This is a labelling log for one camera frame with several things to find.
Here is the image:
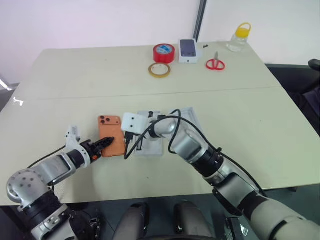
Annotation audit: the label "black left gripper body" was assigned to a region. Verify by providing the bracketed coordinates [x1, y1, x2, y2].
[79, 139, 104, 164]

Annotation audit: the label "orange smartphone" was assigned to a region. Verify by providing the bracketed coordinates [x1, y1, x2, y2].
[97, 114, 126, 158]

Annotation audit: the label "white box with phone print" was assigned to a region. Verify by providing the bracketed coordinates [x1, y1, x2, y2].
[178, 38, 204, 64]

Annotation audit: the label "clear jar with yellow lid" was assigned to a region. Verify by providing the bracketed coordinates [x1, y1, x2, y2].
[226, 22, 252, 53]

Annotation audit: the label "clear yellowish tape roll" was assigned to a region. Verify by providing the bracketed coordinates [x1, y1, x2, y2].
[147, 62, 172, 79]

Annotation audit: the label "dark rounded robot leg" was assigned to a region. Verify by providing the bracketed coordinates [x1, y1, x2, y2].
[173, 201, 213, 240]
[113, 202, 151, 240]

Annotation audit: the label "red tape roll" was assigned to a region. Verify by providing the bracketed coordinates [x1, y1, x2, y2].
[152, 43, 176, 64]

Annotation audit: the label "black chair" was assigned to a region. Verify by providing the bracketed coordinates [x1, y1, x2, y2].
[264, 58, 320, 137]

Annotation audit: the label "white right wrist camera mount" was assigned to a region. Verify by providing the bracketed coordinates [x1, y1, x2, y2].
[121, 112, 149, 135]

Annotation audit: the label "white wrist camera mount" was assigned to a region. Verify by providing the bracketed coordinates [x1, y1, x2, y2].
[65, 125, 93, 168]
[121, 112, 149, 135]

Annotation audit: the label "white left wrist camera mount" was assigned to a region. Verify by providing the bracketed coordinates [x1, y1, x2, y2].
[65, 125, 93, 168]

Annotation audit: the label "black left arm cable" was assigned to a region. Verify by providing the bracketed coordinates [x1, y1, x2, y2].
[26, 146, 69, 170]

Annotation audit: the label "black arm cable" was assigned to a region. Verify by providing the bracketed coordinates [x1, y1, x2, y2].
[26, 146, 69, 170]
[123, 108, 266, 199]

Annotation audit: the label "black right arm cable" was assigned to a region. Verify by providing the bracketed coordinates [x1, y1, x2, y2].
[123, 108, 266, 199]

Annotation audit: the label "red handled scissors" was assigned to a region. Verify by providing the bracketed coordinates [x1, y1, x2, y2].
[205, 51, 227, 72]

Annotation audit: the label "dark vertical post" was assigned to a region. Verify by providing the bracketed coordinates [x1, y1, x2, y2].
[192, 0, 208, 43]

